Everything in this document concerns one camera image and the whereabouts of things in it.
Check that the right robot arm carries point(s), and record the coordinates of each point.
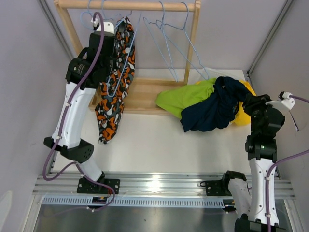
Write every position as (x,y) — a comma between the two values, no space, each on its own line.
(255,205)

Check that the blue hanger of camouflage shorts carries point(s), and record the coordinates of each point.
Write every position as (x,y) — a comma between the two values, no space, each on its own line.
(125,60)

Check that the blue hanger of yellow shorts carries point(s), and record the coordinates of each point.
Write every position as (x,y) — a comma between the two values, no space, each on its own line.
(116,17)

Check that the orange camouflage shorts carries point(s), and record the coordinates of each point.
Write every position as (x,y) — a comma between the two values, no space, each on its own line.
(110,109)

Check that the wooden clothes rack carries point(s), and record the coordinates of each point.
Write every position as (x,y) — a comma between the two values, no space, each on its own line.
(143,91)

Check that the white plastic basket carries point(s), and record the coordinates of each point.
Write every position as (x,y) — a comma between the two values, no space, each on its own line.
(213,73)

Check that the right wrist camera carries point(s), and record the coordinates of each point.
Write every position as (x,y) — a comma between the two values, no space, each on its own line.
(285,102)

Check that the aluminium mounting rail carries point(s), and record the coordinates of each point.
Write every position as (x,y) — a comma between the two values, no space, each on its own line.
(135,189)

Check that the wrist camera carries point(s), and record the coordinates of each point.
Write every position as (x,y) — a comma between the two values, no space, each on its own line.
(108,26)
(285,102)

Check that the lime green shorts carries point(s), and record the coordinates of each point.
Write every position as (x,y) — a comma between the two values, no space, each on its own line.
(176,100)

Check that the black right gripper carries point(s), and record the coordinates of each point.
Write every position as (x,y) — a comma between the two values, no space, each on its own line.
(252,101)

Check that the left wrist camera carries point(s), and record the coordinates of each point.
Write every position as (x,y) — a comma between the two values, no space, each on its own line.
(108,26)

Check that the blue hanger of green shorts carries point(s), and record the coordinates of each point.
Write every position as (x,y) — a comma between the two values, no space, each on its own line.
(182,39)

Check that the yellow shorts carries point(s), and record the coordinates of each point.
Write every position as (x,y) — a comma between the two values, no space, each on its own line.
(243,113)

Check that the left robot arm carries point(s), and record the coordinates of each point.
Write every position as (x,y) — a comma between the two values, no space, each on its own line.
(84,75)

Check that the navy blue shorts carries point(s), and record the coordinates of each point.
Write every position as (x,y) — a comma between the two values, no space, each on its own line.
(217,110)

